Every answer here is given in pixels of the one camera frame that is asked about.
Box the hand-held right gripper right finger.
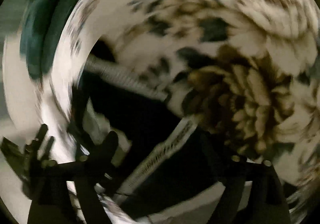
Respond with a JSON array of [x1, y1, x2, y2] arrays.
[[200, 134, 292, 224]]

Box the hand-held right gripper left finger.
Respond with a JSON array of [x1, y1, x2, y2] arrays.
[[27, 131, 120, 224]]

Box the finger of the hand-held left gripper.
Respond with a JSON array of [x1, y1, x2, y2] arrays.
[[40, 136, 56, 162], [29, 124, 49, 163]]

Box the black striped garment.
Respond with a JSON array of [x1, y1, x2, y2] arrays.
[[70, 39, 250, 221]]

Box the dark green blanket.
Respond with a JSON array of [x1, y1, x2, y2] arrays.
[[19, 0, 97, 82]]

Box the floral bedsheet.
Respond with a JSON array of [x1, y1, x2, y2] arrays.
[[0, 0, 320, 224]]

